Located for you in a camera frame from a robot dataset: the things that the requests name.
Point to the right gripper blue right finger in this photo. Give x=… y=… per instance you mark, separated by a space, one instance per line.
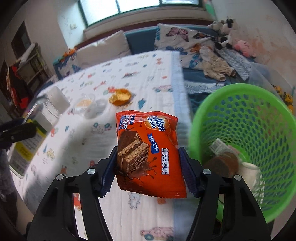
x=190 y=171

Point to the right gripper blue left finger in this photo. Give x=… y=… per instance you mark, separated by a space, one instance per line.
x=107 y=170

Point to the orange chocolate wafer packet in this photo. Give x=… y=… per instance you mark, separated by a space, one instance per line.
x=148 y=160

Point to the clear plastic jelly cup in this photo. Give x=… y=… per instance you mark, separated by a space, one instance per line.
x=88 y=106

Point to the gold foil wrapper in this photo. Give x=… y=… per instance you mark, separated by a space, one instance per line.
x=120 y=97

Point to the beige paper cup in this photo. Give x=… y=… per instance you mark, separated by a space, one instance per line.
x=254 y=180

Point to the cartoon print white tablecloth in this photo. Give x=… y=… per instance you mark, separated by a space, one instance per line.
x=156 y=82

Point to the metal storage rack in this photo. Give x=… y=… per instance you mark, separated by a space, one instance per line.
x=30 y=69

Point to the green plastic mesh basket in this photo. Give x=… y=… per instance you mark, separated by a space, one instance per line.
x=261 y=127

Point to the blue sofa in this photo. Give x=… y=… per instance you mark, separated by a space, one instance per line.
x=142 y=40

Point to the beige baby clothes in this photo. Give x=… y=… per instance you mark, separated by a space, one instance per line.
x=215 y=67

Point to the clear plastic toy bin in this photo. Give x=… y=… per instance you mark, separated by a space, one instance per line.
x=263 y=76

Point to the grey sofa cushion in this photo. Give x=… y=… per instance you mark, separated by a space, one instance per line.
x=109 y=48

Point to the pink plush toy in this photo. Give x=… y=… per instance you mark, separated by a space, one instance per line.
x=245 y=48

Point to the butterfly print pillow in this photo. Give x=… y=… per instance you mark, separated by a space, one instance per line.
x=184 y=40

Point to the green framed window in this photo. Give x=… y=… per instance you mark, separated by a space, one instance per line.
x=94 y=11

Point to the black white plush toy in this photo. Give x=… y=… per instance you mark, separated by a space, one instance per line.
x=226 y=33

